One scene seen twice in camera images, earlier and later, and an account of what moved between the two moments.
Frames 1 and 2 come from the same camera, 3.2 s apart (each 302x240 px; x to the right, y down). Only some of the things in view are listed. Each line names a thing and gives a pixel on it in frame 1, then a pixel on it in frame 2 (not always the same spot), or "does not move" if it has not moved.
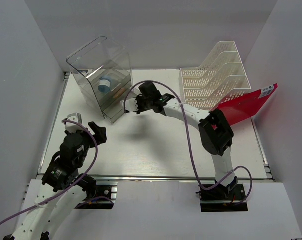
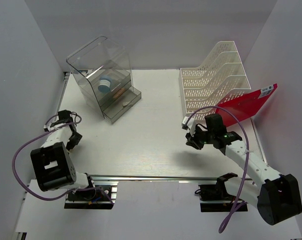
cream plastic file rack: (220, 77) does not move
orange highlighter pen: (119, 93) does not move
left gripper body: (98, 136) to (74, 139)
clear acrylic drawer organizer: (103, 68) does not move
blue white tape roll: (105, 83) does not move
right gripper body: (143, 104) to (200, 137)
